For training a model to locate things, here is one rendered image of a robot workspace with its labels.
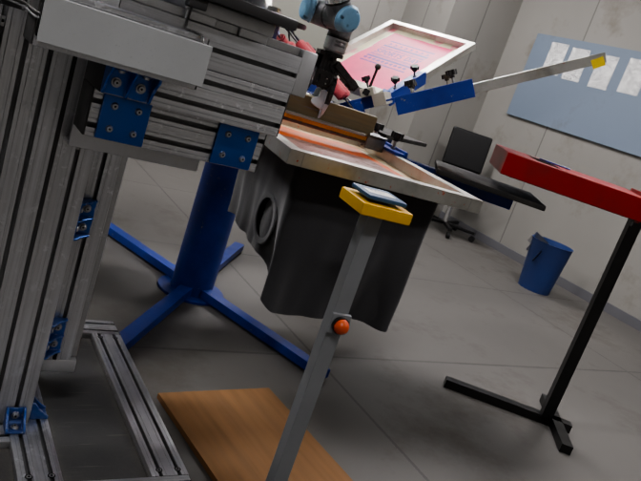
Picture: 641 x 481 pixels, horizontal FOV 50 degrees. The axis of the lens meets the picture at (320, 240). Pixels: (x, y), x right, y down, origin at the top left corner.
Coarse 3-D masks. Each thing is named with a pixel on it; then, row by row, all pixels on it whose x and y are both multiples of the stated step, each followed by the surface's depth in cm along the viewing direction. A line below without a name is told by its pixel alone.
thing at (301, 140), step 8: (280, 128) 225; (288, 128) 233; (288, 136) 210; (296, 136) 217; (304, 136) 224; (296, 144) 199; (304, 144) 205; (312, 144) 211; (320, 144) 219; (320, 152) 201; (328, 152) 206; (344, 160) 200
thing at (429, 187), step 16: (304, 128) 241; (272, 144) 174; (288, 144) 166; (352, 144) 250; (288, 160) 163; (304, 160) 164; (320, 160) 165; (336, 160) 167; (384, 160) 232; (400, 160) 223; (336, 176) 168; (352, 176) 170; (368, 176) 171; (384, 176) 173; (416, 176) 212; (432, 176) 205; (400, 192) 176; (416, 192) 178; (432, 192) 180; (448, 192) 181; (464, 192) 191; (464, 208) 185
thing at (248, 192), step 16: (272, 160) 192; (240, 176) 217; (256, 176) 202; (272, 176) 189; (288, 176) 178; (240, 192) 216; (256, 192) 201; (272, 192) 187; (240, 208) 213; (256, 208) 195; (272, 208) 187; (240, 224) 210; (256, 224) 194; (272, 224) 181; (256, 240) 191; (272, 240) 184; (272, 256) 185
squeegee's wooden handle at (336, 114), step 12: (312, 96) 221; (288, 108) 219; (300, 108) 220; (312, 108) 222; (336, 108) 225; (348, 108) 227; (324, 120) 225; (336, 120) 226; (348, 120) 228; (360, 120) 229; (372, 120) 231; (372, 132) 233
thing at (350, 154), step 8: (312, 136) 232; (328, 144) 226; (336, 144) 233; (344, 144) 242; (336, 152) 213; (344, 152) 220; (352, 152) 227; (360, 152) 235; (352, 160) 205; (360, 160) 212; (368, 160) 219; (376, 160) 226; (376, 168) 207; (384, 168) 214; (400, 176) 208
